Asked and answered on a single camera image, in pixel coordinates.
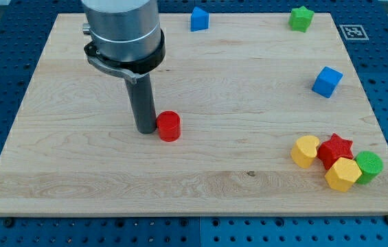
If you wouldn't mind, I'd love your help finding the green star block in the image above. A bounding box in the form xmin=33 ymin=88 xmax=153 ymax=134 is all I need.
xmin=288 ymin=6 xmax=315 ymax=32

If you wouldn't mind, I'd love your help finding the yellow hexagon block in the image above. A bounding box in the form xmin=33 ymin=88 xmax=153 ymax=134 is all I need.
xmin=325 ymin=157 xmax=363 ymax=192

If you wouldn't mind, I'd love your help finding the red cylinder block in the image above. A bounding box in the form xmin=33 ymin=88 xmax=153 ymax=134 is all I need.
xmin=157 ymin=111 xmax=181 ymax=142

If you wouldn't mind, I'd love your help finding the red star block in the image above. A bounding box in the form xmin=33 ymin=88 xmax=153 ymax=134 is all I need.
xmin=317 ymin=133 xmax=354 ymax=170

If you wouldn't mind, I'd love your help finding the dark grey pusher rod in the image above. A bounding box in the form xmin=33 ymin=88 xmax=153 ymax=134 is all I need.
xmin=126 ymin=73 xmax=157 ymax=134

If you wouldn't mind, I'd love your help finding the wooden board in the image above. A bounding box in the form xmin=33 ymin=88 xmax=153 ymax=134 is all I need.
xmin=0 ymin=13 xmax=388 ymax=217

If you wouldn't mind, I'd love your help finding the yellow heart block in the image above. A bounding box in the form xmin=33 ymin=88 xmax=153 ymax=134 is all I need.
xmin=290 ymin=135 xmax=320 ymax=169

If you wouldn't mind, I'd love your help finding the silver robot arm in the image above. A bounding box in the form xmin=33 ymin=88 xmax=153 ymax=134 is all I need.
xmin=81 ymin=0 xmax=166 ymax=84

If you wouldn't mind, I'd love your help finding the green cylinder block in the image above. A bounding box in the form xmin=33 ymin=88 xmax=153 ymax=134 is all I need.
xmin=355 ymin=151 xmax=384 ymax=185

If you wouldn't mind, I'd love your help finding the white fiducial marker tag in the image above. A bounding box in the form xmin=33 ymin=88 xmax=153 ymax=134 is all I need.
xmin=340 ymin=24 xmax=369 ymax=40

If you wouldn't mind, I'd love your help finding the blue triangular block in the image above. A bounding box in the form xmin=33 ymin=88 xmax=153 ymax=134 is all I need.
xmin=190 ymin=7 xmax=209 ymax=32

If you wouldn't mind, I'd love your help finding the blue cube block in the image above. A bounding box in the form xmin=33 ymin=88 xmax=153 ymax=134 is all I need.
xmin=312 ymin=67 xmax=343 ymax=98

